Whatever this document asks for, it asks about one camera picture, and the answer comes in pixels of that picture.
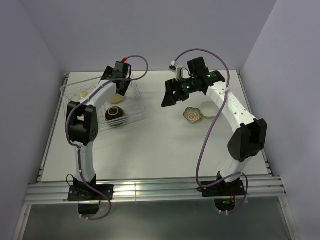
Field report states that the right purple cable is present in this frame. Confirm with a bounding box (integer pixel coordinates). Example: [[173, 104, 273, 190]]
[[173, 48, 249, 214]]

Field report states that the purple cable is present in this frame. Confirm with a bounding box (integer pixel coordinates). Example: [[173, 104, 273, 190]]
[[173, 48, 249, 214], [64, 54, 149, 221]]

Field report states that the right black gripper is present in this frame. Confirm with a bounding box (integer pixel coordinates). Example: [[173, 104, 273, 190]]
[[161, 76, 198, 108]]

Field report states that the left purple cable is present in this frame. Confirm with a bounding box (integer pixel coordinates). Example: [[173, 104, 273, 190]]
[[64, 54, 149, 221]]

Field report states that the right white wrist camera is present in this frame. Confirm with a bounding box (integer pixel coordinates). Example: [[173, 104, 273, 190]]
[[169, 60, 187, 81]]

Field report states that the tan wooden bowl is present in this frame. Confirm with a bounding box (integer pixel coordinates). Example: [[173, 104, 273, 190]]
[[108, 93, 125, 104]]

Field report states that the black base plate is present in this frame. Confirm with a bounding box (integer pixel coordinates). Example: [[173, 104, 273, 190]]
[[197, 179, 245, 197], [67, 184, 114, 202]]

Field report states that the green and white bowl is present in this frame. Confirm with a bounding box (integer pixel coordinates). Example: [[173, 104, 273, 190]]
[[200, 101, 219, 119]]

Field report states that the clear wire dish rack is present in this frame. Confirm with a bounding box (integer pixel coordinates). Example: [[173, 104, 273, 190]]
[[60, 72, 145, 132]]

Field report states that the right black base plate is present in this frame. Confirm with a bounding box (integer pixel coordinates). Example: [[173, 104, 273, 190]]
[[197, 179, 245, 197]]

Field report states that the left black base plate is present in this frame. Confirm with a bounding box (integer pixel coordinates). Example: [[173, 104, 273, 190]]
[[67, 184, 114, 202]]

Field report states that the small scalloped floral dish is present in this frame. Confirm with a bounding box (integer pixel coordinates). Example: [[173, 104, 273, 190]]
[[183, 107, 202, 124]]

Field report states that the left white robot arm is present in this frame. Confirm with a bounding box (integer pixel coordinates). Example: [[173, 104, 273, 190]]
[[65, 58, 132, 200]]

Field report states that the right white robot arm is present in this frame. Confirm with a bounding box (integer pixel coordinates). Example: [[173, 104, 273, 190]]
[[161, 57, 267, 195]]

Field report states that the dark brown glazed bowl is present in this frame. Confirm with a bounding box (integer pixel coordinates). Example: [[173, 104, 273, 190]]
[[104, 106, 126, 127]]

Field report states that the aluminium rail frame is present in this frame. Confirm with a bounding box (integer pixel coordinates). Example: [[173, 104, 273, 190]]
[[12, 176, 301, 240]]

